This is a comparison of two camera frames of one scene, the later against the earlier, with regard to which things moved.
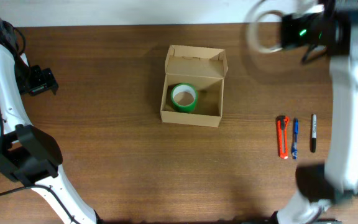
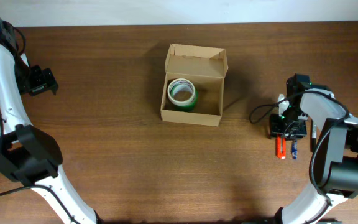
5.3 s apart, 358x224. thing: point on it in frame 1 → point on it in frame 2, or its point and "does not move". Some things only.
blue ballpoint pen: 294,147 does not move
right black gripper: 286,25 → 275,128
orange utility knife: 283,129 does not move
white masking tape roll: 280,6 → 180,81
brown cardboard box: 205,68 does not move
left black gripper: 45,80 does not move
